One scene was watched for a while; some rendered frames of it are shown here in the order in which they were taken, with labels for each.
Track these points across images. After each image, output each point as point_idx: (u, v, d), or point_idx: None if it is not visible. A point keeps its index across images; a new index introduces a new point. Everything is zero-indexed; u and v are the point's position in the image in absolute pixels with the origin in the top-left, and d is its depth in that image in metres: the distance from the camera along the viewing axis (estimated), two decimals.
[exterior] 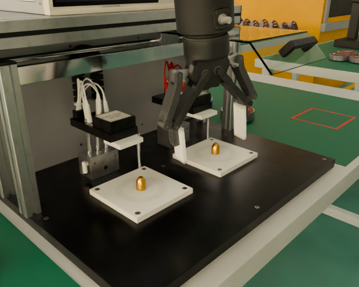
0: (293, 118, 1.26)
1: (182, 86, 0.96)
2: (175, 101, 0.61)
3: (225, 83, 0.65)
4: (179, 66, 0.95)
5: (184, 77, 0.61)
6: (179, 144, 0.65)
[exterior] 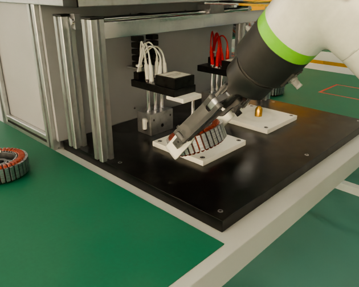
0: (320, 92, 1.34)
1: (225, 55, 1.04)
2: (203, 124, 0.58)
3: None
4: (223, 37, 1.03)
5: (220, 103, 0.57)
6: (180, 146, 0.65)
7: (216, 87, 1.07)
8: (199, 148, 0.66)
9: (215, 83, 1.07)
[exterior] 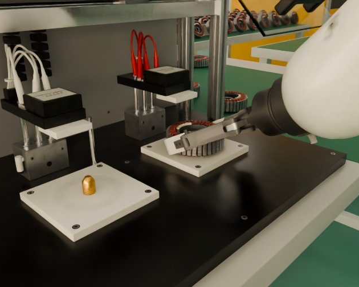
0: None
1: (154, 62, 0.77)
2: (213, 140, 0.59)
3: None
4: (150, 37, 0.76)
5: (237, 127, 0.58)
6: (180, 147, 0.65)
7: (143, 106, 0.80)
8: (196, 152, 0.68)
9: (142, 100, 0.80)
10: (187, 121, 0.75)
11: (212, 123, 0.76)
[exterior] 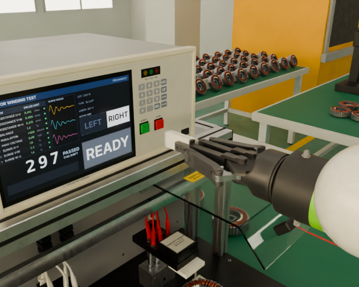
0: None
1: (165, 226, 0.86)
2: (205, 172, 0.58)
3: None
4: None
5: (225, 177, 0.55)
6: (179, 148, 0.66)
7: (155, 260, 0.89)
8: None
9: None
10: (196, 282, 0.84)
11: (217, 283, 0.85)
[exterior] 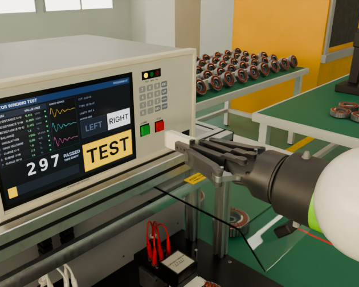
0: None
1: (166, 246, 0.88)
2: (205, 172, 0.58)
3: None
4: (163, 226, 0.87)
5: (225, 177, 0.55)
6: (178, 148, 0.66)
7: None
8: None
9: None
10: None
11: (218, 285, 0.85)
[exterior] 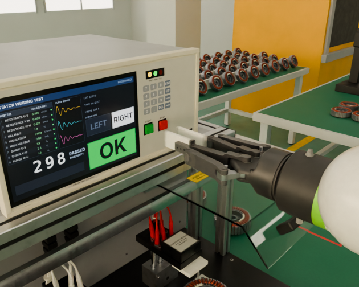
0: None
1: (168, 226, 0.87)
2: (207, 171, 0.58)
3: None
4: None
5: (229, 176, 0.56)
6: (178, 148, 0.66)
7: (159, 259, 0.90)
8: None
9: None
10: (199, 281, 0.85)
11: (220, 282, 0.85)
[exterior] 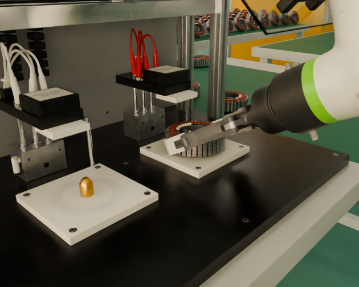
0: None
1: (153, 62, 0.76)
2: (212, 140, 0.59)
3: None
4: (149, 36, 0.75)
5: (235, 126, 0.57)
6: (180, 147, 0.65)
7: (142, 106, 0.79)
8: (196, 153, 0.67)
9: (141, 99, 0.78)
10: (187, 122, 0.74)
11: (212, 123, 0.74)
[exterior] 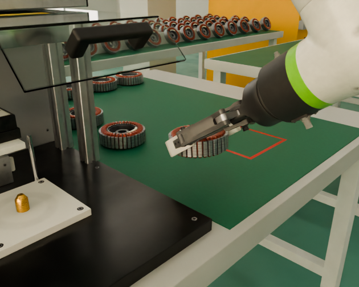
0: None
1: None
2: (207, 135, 0.58)
3: None
4: None
5: (228, 119, 0.56)
6: (179, 147, 0.65)
7: None
8: (198, 154, 0.67)
9: None
10: None
11: None
